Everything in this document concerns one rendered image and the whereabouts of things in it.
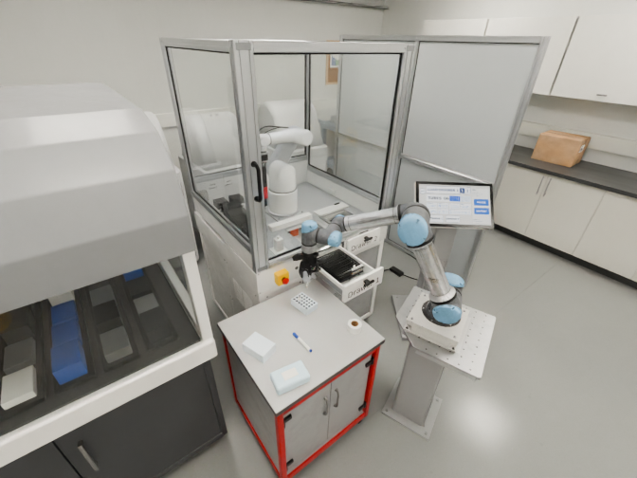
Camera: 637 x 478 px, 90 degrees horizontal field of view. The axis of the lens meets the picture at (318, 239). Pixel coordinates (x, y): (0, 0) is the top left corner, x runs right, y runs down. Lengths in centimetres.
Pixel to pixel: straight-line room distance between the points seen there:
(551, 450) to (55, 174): 268
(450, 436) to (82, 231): 214
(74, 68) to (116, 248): 344
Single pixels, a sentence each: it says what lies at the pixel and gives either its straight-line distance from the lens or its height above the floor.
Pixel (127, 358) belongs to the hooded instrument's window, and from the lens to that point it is 141.
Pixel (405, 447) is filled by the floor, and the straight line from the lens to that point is 227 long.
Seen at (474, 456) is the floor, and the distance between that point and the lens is 238.
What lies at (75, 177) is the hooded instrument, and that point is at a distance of 111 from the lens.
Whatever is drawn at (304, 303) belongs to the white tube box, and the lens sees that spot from 176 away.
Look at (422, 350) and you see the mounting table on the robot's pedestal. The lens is 168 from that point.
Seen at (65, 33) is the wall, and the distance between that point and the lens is 442.
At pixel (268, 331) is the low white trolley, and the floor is 76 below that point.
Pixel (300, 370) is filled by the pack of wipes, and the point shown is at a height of 80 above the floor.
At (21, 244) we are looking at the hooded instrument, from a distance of 111.
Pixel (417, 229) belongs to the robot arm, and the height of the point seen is 139.
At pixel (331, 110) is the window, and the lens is 166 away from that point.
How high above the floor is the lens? 199
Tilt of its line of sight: 32 degrees down
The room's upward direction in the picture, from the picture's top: 2 degrees clockwise
